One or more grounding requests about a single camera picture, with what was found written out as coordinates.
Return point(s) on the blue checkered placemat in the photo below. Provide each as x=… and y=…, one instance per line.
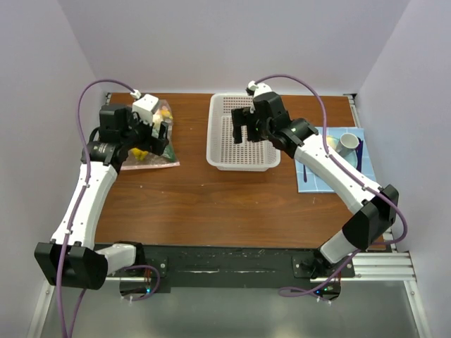
x=315, y=184

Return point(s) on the purple plastic knife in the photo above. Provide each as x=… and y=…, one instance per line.
x=359, y=154

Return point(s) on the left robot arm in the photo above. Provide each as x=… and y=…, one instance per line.
x=69, y=258

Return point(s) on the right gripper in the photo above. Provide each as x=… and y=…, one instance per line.
x=237, y=134

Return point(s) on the white plastic basket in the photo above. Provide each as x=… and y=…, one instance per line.
x=221, y=150

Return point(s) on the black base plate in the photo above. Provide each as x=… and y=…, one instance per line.
x=233, y=267

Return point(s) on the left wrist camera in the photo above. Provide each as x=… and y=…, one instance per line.
x=145, y=105

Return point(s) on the cream and blue plate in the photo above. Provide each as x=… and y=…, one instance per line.
x=350, y=156

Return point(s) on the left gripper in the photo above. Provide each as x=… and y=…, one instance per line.
x=156, y=148

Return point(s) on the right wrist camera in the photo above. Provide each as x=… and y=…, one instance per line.
x=255, y=89

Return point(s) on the grey mug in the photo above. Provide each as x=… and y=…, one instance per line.
x=347, y=142

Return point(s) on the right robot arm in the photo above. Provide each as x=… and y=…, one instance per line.
x=372, y=206

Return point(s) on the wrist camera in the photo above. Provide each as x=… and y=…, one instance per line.
x=145, y=105
x=255, y=89

